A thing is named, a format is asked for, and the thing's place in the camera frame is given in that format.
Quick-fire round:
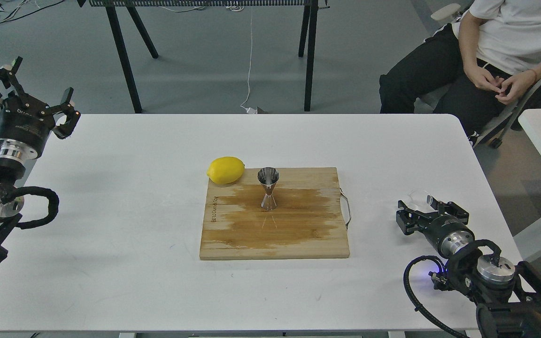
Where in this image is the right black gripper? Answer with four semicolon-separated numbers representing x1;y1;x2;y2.
396;200;475;259

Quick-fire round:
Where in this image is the wooden cutting board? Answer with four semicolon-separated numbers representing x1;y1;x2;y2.
199;167;350;261

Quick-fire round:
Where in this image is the black metal table frame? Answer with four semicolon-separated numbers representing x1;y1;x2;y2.
77;0;331;114

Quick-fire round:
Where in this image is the clear glass cup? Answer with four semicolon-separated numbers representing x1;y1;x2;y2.
403;189;436;213

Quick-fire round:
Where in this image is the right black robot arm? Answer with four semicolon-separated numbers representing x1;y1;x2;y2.
396;195;541;338

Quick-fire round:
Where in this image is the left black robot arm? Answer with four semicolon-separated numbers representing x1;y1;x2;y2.
0;56;81;263

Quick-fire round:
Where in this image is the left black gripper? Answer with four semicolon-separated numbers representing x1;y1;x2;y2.
0;56;82;160

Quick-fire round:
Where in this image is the white hanging cable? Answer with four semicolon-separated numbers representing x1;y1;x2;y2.
240;7;267;115

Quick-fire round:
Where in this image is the steel jigger measuring cup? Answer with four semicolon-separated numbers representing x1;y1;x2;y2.
257;167;279;210

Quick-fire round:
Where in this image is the seated person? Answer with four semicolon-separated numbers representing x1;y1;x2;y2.
379;0;541;144

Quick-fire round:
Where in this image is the yellow lemon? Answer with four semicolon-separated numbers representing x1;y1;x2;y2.
207;156;245;184

